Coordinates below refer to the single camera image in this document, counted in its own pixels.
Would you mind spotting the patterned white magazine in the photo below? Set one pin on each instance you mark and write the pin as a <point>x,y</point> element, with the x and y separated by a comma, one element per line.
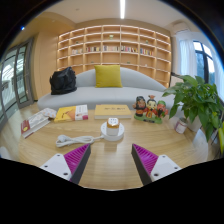
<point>50,112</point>

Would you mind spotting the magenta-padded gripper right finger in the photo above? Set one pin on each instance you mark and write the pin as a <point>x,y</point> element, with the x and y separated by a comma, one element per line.
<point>145,157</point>

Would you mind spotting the wooden wall shelf unit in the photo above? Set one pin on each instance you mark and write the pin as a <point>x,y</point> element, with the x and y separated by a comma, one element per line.
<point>113,56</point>

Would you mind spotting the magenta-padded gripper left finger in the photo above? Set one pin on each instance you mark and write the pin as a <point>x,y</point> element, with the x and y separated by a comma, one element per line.
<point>77,156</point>

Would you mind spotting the small white maroon cup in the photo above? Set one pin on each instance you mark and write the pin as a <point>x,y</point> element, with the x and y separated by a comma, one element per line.
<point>180,126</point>

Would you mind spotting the three-figure painted figurine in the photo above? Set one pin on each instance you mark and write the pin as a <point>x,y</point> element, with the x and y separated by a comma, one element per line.
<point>150,108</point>

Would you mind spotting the grey-framed glass door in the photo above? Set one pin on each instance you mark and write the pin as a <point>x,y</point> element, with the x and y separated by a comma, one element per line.
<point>16,80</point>

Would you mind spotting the red-covered open book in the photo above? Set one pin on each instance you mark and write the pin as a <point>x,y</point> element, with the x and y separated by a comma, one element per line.
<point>33,124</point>

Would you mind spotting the round ceiling downlight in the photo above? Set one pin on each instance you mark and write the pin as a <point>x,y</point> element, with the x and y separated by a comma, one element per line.
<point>22,28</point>

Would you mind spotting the green potted plant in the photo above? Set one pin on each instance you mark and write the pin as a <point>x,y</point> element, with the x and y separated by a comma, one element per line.
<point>196,96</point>

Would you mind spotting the round white power strip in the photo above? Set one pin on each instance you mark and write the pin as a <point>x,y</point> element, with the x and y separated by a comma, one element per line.
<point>104,131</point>

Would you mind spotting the yellow book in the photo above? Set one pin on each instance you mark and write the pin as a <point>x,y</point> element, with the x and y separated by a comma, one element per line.
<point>65,114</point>

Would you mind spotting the white gold-rimmed charger block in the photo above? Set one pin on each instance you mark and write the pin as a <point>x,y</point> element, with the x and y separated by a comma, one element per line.
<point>113,126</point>

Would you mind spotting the large tan book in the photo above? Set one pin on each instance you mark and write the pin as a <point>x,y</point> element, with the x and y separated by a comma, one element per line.
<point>112,111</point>

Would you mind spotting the dark-framed window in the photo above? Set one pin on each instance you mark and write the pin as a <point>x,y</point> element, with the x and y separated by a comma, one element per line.
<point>203,63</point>

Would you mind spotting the white wall air conditioner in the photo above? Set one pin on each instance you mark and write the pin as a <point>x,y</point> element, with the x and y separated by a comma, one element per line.
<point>181,28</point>

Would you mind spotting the long ceiling light strip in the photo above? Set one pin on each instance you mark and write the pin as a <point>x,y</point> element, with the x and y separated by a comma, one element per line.
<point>122,8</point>

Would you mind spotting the white and red book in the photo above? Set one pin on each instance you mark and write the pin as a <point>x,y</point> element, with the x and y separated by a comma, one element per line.
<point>82,112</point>

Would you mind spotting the grey curved sofa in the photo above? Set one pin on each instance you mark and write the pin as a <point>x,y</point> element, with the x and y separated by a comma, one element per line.
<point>100,95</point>

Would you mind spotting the black bag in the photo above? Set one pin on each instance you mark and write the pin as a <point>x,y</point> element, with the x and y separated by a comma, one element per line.
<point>63,81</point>

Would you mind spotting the sheer white curtain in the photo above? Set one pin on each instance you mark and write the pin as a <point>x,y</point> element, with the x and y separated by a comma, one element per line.
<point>187,55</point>
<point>220,76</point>

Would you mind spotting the yellow cushion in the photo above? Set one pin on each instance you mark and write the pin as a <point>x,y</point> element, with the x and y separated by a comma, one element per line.
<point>108,76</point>

